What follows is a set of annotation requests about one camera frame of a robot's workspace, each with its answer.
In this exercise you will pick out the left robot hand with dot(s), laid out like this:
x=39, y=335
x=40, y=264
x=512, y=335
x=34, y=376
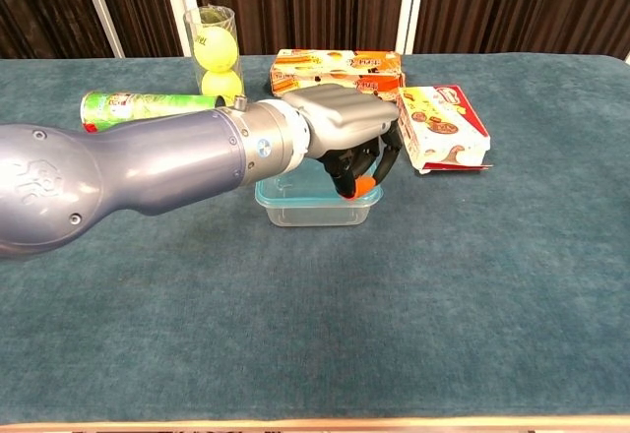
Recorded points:
x=349, y=118

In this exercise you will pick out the blue plastic container lid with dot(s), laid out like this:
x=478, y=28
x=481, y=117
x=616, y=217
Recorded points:
x=295, y=197

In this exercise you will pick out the clear plastic food container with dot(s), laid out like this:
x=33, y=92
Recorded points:
x=315, y=219

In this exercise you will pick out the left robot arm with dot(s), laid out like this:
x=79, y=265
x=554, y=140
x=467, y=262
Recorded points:
x=147, y=157

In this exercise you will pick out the long orange biscuit box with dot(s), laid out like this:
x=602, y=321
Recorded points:
x=334, y=66

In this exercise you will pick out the red white cookie box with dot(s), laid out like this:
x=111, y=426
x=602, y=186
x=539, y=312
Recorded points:
x=443, y=128

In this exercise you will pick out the dark brown pleated curtain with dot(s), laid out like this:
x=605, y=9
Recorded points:
x=305, y=5

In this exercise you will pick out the yellow tennis ball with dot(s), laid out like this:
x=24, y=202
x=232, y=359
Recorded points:
x=215, y=49
x=222, y=84

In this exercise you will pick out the clear tennis ball tube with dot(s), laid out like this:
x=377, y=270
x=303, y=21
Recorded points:
x=214, y=15

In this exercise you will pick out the teal tablecloth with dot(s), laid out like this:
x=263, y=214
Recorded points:
x=315, y=329

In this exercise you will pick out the green chips can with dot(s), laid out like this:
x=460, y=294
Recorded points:
x=123, y=105

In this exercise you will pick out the thin grey frame post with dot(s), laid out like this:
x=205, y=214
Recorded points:
x=101, y=10

